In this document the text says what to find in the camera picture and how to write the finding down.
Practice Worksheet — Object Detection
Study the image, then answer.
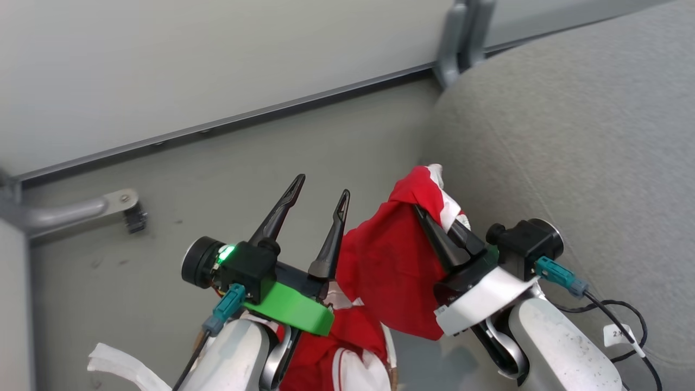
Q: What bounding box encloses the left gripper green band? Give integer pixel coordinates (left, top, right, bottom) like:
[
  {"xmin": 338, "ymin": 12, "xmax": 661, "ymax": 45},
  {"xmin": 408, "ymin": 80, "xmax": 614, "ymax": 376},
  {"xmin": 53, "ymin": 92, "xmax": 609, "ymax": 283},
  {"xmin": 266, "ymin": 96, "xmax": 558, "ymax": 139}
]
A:
[{"xmin": 242, "ymin": 174, "xmax": 351, "ymax": 337}]

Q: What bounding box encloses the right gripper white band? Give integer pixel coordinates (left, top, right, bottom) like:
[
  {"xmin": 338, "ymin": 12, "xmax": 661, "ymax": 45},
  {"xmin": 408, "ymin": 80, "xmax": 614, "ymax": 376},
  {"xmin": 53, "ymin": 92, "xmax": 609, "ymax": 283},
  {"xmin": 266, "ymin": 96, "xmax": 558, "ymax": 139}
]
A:
[{"xmin": 414, "ymin": 204, "xmax": 539, "ymax": 337}]

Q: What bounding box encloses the red white garment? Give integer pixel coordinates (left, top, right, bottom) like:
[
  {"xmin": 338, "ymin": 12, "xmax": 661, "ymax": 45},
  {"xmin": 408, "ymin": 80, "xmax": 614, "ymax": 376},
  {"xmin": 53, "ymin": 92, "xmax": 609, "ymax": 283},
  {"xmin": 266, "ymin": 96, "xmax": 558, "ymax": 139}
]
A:
[{"xmin": 335, "ymin": 163, "xmax": 472, "ymax": 342}]

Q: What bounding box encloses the red white clothing pile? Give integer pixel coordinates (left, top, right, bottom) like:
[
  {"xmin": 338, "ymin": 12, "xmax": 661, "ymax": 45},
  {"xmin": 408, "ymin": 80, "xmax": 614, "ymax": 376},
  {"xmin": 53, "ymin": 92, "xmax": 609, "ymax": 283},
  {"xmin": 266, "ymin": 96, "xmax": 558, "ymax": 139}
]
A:
[{"xmin": 276, "ymin": 281, "xmax": 399, "ymax": 391}]

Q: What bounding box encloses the white laundry basket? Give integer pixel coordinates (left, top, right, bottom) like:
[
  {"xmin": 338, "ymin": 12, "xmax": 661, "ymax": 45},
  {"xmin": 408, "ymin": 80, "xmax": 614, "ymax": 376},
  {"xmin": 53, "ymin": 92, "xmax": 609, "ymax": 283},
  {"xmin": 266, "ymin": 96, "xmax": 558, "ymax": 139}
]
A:
[{"xmin": 87, "ymin": 342, "xmax": 173, "ymax": 391}]

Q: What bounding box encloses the grey fabric sofa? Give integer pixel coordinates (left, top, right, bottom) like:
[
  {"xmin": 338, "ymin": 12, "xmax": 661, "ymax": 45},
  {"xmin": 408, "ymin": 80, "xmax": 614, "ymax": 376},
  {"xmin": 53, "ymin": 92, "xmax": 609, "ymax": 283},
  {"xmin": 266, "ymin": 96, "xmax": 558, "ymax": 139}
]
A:
[{"xmin": 390, "ymin": 0, "xmax": 695, "ymax": 391}]

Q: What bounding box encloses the small black foot block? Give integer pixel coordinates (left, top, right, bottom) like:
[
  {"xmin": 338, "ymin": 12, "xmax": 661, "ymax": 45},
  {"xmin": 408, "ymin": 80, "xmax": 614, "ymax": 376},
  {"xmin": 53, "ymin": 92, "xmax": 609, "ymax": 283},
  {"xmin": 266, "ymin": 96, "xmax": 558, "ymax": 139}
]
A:
[{"xmin": 123, "ymin": 202, "xmax": 149, "ymax": 235}]

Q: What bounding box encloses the teal left cable connector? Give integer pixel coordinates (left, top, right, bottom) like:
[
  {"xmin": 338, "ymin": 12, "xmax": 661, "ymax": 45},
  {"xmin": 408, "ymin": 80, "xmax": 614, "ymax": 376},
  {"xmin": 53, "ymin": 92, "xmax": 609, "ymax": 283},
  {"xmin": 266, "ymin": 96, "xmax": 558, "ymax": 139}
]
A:
[{"xmin": 203, "ymin": 283, "xmax": 247, "ymax": 337}]

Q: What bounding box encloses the teal cable connector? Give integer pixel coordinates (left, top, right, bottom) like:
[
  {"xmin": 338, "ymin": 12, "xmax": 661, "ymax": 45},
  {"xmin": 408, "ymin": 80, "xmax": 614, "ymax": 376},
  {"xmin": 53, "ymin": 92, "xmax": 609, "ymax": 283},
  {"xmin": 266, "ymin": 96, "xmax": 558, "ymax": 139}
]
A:
[
  {"xmin": 203, "ymin": 283, "xmax": 247, "ymax": 337},
  {"xmin": 534, "ymin": 256, "xmax": 590, "ymax": 299}
]

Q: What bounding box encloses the teal right cable connector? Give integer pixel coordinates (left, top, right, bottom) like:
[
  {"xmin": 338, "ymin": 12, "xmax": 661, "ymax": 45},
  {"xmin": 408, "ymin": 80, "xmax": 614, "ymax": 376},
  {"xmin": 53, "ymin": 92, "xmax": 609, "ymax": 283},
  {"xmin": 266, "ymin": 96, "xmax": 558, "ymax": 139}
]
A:
[{"xmin": 534, "ymin": 256, "xmax": 590, "ymax": 299}]

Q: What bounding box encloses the grey metal wall rail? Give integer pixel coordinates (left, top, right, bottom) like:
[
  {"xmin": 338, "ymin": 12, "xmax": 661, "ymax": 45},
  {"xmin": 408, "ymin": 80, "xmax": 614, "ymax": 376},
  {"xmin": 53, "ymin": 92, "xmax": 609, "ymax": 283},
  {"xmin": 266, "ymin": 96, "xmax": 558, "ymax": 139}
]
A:
[{"xmin": 15, "ymin": 0, "xmax": 674, "ymax": 184}]

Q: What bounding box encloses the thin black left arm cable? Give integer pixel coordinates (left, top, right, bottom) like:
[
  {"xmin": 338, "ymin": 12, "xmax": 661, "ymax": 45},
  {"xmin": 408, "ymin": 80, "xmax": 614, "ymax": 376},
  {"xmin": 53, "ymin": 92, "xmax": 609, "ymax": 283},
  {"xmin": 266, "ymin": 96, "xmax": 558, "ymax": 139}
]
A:
[{"xmin": 172, "ymin": 329, "xmax": 211, "ymax": 391}]

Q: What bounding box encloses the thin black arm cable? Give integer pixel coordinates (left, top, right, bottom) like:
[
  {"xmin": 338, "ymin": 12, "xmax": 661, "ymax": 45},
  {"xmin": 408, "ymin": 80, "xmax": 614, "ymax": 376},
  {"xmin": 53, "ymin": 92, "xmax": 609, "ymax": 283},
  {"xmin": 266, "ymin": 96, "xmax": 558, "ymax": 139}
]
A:
[
  {"xmin": 172, "ymin": 329, "xmax": 211, "ymax": 391},
  {"xmin": 553, "ymin": 291, "xmax": 664, "ymax": 391}
]

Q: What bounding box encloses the white cable label tag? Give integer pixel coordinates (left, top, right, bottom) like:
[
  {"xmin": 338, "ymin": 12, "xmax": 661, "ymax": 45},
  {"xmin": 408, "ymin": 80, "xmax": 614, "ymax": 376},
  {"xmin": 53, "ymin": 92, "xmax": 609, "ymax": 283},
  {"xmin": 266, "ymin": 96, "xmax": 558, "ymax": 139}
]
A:
[{"xmin": 603, "ymin": 324, "xmax": 635, "ymax": 349}]

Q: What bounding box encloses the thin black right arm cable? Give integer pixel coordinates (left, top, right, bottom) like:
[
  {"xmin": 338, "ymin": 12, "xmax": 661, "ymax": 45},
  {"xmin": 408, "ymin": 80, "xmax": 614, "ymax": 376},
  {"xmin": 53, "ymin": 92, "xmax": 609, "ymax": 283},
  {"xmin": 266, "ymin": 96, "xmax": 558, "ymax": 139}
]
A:
[{"xmin": 553, "ymin": 291, "xmax": 664, "ymax": 391}]

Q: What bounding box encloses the grey metal upright bracket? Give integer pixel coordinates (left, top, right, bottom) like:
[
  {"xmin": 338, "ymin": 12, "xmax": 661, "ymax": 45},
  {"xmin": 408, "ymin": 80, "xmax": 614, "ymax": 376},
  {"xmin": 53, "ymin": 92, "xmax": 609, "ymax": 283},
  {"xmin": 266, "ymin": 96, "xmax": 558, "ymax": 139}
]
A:
[{"xmin": 433, "ymin": 0, "xmax": 497, "ymax": 91}]

